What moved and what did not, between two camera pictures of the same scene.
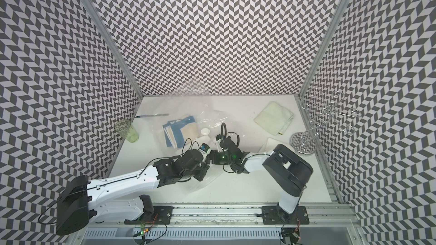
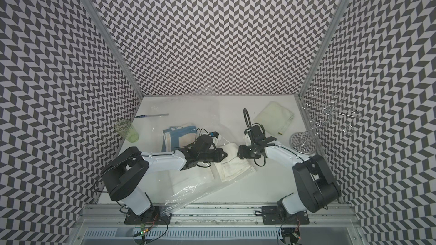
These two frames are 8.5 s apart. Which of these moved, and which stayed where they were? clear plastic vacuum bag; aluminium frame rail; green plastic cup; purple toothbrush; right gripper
Moved: right gripper; clear plastic vacuum bag
Stayed: purple toothbrush; green plastic cup; aluminium frame rail
